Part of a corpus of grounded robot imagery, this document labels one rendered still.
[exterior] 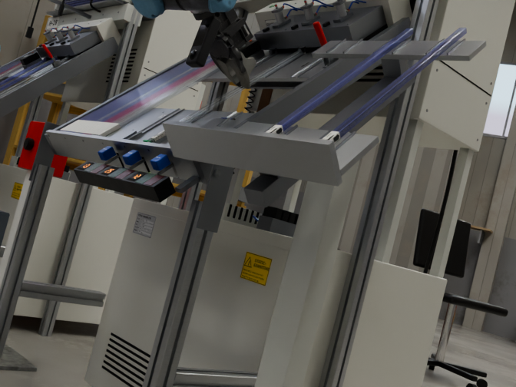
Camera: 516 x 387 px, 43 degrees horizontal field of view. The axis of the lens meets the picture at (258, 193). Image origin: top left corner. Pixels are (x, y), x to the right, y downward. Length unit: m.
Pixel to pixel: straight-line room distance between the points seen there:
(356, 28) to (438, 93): 0.33
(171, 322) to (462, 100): 1.06
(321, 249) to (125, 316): 0.90
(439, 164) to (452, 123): 9.22
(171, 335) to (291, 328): 0.23
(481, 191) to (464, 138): 9.82
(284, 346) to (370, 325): 0.59
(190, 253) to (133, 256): 0.72
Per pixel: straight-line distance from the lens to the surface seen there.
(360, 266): 1.56
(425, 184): 11.06
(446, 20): 1.82
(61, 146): 1.78
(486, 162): 11.82
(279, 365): 1.15
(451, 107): 1.85
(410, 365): 1.90
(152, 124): 1.56
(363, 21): 1.62
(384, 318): 1.74
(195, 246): 1.21
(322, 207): 1.13
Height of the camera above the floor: 0.61
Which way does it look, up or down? 3 degrees up
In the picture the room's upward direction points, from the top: 15 degrees clockwise
